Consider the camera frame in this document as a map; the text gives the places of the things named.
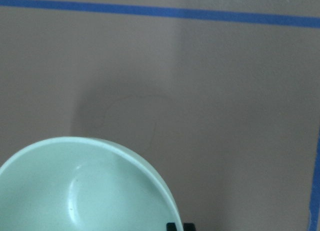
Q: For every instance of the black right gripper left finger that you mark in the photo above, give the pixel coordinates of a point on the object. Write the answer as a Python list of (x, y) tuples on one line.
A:
[(171, 226)]

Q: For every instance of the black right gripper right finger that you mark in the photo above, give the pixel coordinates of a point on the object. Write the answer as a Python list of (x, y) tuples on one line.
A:
[(189, 227)]

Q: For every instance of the green bowl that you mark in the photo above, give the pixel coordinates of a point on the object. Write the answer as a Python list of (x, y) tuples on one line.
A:
[(83, 184)]

